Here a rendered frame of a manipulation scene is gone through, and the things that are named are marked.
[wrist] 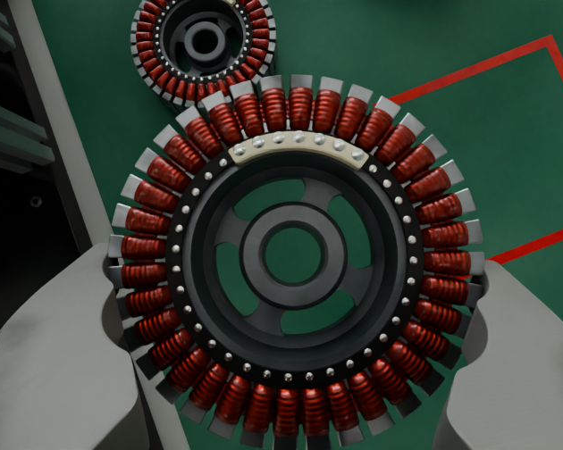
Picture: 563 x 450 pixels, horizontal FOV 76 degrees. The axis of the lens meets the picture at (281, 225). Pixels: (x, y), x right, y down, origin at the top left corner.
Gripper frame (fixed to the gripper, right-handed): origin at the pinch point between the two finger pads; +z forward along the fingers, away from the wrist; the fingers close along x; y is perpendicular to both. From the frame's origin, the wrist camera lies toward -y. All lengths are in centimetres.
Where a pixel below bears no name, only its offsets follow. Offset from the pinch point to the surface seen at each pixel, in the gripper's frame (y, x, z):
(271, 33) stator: -6.6, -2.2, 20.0
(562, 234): 7.1, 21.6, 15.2
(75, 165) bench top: 3.8, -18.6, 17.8
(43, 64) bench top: -3.7, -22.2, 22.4
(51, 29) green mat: -6.4, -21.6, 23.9
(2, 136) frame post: -0.2, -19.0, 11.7
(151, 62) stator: -4.4, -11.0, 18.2
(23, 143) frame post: 0.7, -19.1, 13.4
